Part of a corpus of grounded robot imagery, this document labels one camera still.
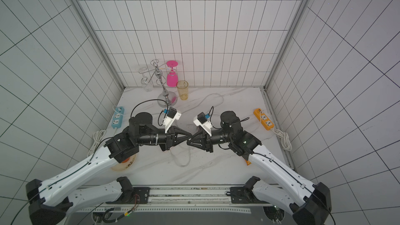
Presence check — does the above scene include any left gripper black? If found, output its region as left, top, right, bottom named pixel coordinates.
left=138, top=125, right=192, bottom=150

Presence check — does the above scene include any white charging cable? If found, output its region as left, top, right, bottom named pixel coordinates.
left=168, top=93, right=226, bottom=168

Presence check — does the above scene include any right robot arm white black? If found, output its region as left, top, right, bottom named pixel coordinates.
left=187, top=111, right=332, bottom=225

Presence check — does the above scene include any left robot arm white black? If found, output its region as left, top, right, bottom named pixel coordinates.
left=26, top=112, right=192, bottom=225

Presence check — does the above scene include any silver glass holder stand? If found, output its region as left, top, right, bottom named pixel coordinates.
left=151, top=59, right=178, bottom=107

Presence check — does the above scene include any amber plastic cup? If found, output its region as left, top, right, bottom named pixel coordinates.
left=176, top=80, right=189, bottom=101

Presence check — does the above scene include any pink wine glass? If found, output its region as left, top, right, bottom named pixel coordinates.
left=166, top=60, right=179, bottom=87

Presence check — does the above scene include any clear wine glass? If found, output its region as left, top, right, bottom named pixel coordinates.
left=139, top=67, right=153, bottom=92

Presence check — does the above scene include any blue power strip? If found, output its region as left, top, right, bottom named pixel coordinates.
left=111, top=106, right=125, bottom=129

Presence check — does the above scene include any beige plate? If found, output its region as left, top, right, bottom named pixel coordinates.
left=111, top=155, right=136, bottom=172

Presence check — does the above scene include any orange power strip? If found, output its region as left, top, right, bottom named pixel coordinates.
left=253, top=108, right=275, bottom=130

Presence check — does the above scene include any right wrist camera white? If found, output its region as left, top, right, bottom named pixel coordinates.
left=193, top=112, right=213, bottom=136

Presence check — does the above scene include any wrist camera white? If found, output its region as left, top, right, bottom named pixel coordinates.
left=163, top=107, right=181, bottom=133
left=193, top=112, right=213, bottom=136

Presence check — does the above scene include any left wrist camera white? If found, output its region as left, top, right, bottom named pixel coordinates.
left=163, top=107, right=181, bottom=133

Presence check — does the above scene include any metal base rail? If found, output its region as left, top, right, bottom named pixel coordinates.
left=64, top=184, right=316, bottom=215

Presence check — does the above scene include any blue strip coiled white cord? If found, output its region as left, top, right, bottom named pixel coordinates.
left=86, top=129, right=107, bottom=157

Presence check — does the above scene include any orange strip coiled white cord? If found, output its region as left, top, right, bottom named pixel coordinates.
left=274, top=129, right=293, bottom=152

